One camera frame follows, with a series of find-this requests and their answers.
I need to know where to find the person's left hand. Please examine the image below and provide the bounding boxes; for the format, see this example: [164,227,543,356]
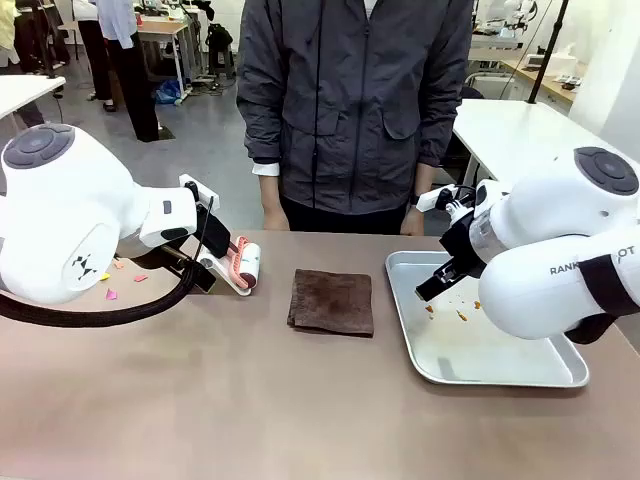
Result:
[400,204,426,236]

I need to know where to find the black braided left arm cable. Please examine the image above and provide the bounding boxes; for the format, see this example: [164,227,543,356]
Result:
[0,254,217,329]

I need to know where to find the black tripod pole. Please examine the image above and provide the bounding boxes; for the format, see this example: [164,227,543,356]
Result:
[30,0,64,96]
[527,0,571,105]

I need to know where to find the person in grey jacket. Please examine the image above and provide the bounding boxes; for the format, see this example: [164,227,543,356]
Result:
[235,0,475,216]

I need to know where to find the bystander in light blue shirt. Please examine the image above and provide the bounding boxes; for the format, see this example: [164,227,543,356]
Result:
[97,0,161,144]

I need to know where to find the bystander in yellow top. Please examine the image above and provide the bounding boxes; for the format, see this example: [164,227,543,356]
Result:
[0,0,46,129]

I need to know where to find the blue plastic bag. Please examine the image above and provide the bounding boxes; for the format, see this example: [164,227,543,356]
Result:
[153,78,184,106]

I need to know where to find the white folded roller stand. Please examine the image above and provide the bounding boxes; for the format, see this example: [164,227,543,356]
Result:
[197,252,254,297]

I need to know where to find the wooden top desk white frame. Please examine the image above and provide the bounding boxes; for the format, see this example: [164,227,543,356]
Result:
[137,19,194,101]

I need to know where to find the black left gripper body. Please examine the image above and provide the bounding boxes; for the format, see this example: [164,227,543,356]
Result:
[194,197,234,257]

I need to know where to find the white tissue box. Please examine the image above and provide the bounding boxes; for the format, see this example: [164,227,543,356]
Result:
[549,43,579,76]

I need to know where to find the long wooden workbench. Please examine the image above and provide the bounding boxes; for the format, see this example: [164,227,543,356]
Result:
[499,57,576,109]

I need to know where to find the large white table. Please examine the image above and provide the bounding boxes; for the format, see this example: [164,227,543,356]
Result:
[452,98,640,186]

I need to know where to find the person's right forearm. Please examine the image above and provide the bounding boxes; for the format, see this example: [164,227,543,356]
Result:
[258,173,284,201]

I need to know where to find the brown cleaning cloth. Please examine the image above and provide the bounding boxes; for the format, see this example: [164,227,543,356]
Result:
[287,268,375,338]

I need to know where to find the silver metal tray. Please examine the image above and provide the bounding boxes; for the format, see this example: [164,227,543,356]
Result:
[384,249,590,389]

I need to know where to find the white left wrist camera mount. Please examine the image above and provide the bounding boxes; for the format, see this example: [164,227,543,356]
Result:
[178,173,220,206]

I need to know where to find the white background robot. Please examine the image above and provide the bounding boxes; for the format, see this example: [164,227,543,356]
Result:
[492,0,539,39]

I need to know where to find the small white table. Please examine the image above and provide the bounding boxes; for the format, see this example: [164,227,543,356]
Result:
[0,74,67,121]

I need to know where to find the person's left forearm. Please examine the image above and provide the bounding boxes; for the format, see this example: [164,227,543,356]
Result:
[413,160,440,197]

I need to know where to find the black stool with bag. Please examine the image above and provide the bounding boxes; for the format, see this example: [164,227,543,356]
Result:
[205,22,236,80]

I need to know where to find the person's right hand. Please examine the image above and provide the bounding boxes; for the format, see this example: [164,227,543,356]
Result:
[262,197,290,232]

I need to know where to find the black trousers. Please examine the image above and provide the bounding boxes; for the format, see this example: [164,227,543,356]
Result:
[278,192,409,235]

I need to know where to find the bystander in black trousers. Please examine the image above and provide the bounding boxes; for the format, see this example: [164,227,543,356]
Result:
[74,0,119,114]

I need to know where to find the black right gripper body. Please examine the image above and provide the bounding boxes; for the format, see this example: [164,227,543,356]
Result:
[438,210,489,277]

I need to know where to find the pink and white lint roller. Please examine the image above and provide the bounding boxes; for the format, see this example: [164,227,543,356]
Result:
[227,235,263,291]

